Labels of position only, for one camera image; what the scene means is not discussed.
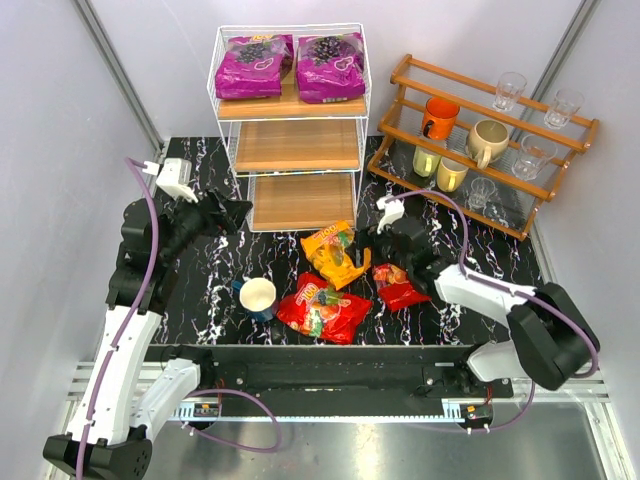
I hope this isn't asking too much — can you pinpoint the clear glass middle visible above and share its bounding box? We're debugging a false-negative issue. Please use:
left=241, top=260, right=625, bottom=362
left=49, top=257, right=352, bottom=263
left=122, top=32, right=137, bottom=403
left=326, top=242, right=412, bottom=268
left=511, top=134, right=557, bottom=181

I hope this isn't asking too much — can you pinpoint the clear glass top right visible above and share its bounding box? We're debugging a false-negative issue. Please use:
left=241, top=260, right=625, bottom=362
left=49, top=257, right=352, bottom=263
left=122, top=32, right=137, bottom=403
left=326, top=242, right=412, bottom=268
left=544, top=88, right=584, bottom=130

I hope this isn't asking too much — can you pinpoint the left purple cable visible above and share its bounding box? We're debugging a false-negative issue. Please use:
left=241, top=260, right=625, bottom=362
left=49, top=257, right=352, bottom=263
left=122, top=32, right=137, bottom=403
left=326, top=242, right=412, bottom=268
left=74, top=157, right=284, bottom=480

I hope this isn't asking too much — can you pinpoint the pale yellow mug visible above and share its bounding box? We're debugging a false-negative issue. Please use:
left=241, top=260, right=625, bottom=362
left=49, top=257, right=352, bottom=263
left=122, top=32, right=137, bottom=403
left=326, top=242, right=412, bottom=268
left=436, top=157, right=468, bottom=192

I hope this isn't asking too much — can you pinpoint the light green mug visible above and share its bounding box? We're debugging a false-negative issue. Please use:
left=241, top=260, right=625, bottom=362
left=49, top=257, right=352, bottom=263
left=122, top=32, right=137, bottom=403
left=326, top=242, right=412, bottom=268
left=413, top=146, right=441, bottom=178

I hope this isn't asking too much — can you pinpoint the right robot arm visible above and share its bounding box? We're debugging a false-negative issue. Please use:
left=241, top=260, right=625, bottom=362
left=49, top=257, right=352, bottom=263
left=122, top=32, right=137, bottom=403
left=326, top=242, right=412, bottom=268
left=358, top=217, right=600, bottom=391

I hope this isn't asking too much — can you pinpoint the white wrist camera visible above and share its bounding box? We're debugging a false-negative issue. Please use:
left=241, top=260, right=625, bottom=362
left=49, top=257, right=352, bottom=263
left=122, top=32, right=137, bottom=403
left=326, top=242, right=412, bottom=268
left=142, top=158, right=199, bottom=203
left=376, top=196, right=405, bottom=234

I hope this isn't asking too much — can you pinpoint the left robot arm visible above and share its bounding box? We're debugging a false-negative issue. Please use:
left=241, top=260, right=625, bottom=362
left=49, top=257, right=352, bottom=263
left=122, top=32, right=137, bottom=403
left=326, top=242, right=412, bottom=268
left=43, top=189, right=253, bottom=479

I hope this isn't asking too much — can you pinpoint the yellow orange candy bag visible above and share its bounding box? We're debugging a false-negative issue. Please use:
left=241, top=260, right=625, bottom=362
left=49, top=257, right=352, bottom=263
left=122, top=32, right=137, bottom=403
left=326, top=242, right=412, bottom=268
left=300, top=220, right=372, bottom=290

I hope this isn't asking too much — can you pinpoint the red candy bag right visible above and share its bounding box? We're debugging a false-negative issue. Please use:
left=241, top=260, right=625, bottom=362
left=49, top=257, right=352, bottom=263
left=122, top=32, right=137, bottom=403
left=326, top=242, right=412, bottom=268
left=372, top=263, right=431, bottom=312

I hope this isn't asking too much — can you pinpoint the wooden cup rack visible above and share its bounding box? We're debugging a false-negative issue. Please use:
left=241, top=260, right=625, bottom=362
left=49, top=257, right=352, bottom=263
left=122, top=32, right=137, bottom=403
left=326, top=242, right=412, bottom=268
left=367, top=54, right=600, bottom=240

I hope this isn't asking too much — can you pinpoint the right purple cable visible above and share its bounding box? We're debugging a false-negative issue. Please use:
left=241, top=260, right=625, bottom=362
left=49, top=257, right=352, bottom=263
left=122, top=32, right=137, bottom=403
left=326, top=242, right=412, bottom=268
left=394, top=189, right=601, bottom=434

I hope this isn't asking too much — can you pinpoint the red candy bag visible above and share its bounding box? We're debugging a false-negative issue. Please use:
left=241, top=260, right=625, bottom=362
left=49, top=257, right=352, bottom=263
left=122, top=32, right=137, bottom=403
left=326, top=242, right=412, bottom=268
left=372, top=263, right=431, bottom=312
left=277, top=273, right=373, bottom=345

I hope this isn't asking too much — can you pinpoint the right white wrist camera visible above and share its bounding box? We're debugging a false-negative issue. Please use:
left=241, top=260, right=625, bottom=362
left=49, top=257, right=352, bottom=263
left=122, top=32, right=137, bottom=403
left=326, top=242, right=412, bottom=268
left=376, top=196, right=405, bottom=234

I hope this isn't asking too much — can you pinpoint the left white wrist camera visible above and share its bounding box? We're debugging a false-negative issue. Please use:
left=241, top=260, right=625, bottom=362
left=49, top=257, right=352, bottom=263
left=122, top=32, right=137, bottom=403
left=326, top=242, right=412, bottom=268
left=142, top=158, right=199, bottom=203

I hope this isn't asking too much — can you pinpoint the clear glass top left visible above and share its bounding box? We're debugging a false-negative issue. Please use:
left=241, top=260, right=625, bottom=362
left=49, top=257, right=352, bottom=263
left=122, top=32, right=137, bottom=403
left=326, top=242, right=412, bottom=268
left=493, top=72, right=527, bottom=112

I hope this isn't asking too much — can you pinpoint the white wire wooden shelf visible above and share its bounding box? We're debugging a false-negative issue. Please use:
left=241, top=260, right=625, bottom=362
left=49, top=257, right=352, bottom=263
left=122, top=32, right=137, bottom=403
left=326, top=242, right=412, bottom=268
left=206, top=21, right=374, bottom=234

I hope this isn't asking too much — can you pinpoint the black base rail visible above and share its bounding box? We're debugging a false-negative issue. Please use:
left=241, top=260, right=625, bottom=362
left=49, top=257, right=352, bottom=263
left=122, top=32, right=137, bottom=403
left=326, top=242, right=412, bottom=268
left=139, top=342, right=516, bottom=419

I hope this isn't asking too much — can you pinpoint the clear glass bottom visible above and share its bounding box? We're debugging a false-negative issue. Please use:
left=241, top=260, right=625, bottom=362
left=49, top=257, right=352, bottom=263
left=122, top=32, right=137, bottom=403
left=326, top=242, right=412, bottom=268
left=467, top=177, right=496, bottom=210

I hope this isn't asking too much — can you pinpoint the red candy bag left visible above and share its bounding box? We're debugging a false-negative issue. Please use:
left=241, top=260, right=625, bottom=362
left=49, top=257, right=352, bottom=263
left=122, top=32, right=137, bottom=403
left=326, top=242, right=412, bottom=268
left=277, top=273, right=373, bottom=345

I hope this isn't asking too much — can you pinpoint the purple cable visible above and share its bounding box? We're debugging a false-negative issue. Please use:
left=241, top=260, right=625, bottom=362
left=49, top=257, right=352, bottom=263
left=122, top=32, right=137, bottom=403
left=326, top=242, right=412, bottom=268
left=74, top=157, right=284, bottom=480
left=394, top=189, right=601, bottom=434

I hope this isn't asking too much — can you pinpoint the blue paper cup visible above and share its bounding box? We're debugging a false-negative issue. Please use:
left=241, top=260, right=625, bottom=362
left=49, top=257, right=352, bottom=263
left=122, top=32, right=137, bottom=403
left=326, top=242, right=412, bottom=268
left=231, top=278, right=278, bottom=323

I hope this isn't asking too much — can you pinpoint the purple grape candy bag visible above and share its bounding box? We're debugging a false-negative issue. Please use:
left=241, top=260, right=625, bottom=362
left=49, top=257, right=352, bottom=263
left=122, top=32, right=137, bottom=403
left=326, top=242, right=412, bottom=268
left=214, top=34, right=294, bottom=100

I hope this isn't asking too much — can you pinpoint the orange mug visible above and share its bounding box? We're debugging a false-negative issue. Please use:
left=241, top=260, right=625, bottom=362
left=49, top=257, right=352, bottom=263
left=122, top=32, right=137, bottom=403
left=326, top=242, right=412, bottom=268
left=421, top=97, right=460, bottom=140

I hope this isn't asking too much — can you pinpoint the beige large mug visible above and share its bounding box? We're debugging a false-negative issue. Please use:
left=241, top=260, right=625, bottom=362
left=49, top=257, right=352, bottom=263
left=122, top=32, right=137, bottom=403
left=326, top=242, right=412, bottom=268
left=465, top=119, right=509, bottom=169

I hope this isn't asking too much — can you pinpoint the clear glass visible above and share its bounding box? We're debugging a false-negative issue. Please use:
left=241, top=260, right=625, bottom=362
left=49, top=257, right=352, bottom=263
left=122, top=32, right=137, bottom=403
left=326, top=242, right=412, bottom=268
left=467, top=177, right=496, bottom=210
left=544, top=88, right=584, bottom=130
left=511, top=134, right=557, bottom=181
left=493, top=72, right=527, bottom=112

